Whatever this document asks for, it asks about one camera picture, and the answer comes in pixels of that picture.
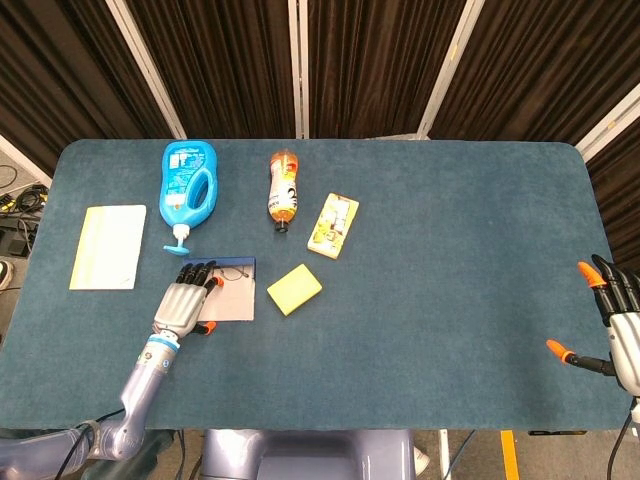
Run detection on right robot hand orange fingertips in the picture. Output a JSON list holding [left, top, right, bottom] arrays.
[[546, 253, 640, 391]]

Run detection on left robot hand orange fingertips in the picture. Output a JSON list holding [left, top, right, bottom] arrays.
[[152, 260, 221, 337]]

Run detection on blue glasses case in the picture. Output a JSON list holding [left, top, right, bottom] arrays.
[[182, 256, 257, 322]]

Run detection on blue pump detergent bottle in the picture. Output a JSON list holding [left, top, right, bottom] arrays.
[[158, 140, 220, 257]]

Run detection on yellow sponge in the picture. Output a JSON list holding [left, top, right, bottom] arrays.
[[266, 263, 324, 317]]

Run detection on orange drink bottle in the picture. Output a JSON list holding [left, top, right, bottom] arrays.
[[267, 151, 301, 235]]

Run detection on yellow floor tape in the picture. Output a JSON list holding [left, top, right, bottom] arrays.
[[500, 429, 519, 480]]

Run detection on yellow snack box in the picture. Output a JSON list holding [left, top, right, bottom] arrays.
[[306, 192, 361, 261]]

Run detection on grey robot torso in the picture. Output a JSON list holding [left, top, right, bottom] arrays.
[[199, 428, 417, 480]]

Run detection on blue felt table cover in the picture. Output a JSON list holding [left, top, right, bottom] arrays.
[[0, 138, 632, 432]]

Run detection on white table leg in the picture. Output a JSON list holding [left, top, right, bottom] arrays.
[[438, 429, 452, 480]]

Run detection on dark brown curtain panel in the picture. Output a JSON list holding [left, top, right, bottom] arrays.
[[432, 0, 640, 146], [0, 0, 174, 174], [124, 0, 296, 140], [305, 0, 469, 140]]

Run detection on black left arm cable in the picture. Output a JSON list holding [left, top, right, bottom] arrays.
[[49, 407, 126, 480]]

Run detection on black floor cable bundle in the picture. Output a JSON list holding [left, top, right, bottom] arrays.
[[0, 182, 50, 256]]

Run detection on white frame post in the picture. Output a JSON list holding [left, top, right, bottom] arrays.
[[416, 0, 484, 141], [574, 83, 640, 161], [105, 0, 188, 141], [287, 0, 311, 140]]

